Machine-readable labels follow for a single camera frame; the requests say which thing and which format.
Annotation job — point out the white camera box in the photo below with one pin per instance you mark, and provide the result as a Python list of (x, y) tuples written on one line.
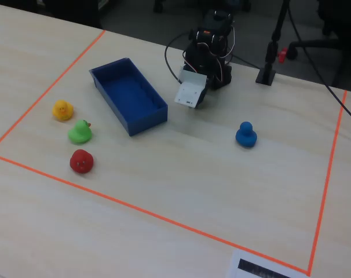
[(188, 91)]

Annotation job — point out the black office chair base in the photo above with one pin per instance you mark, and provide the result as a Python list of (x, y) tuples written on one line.
[(317, 43)]

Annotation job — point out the white paper with black bar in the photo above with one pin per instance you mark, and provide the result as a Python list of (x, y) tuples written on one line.
[(250, 267)]

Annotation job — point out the red rubber duck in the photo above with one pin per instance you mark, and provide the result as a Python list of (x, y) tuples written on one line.
[(81, 162)]

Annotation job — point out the blue rubber duck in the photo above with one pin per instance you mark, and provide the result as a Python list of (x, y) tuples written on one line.
[(246, 137)]

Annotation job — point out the long orange tape strip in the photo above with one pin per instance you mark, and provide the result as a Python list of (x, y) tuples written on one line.
[(152, 212)]

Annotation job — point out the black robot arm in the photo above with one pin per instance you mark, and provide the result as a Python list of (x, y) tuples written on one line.
[(210, 52)]

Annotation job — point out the green rubber duck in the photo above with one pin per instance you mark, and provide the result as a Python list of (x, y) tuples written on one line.
[(80, 133)]

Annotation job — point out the blue plastic box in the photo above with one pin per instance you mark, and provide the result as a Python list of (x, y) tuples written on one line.
[(129, 92)]

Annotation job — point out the yellow rubber duck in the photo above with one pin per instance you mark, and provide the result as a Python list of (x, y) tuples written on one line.
[(62, 110)]

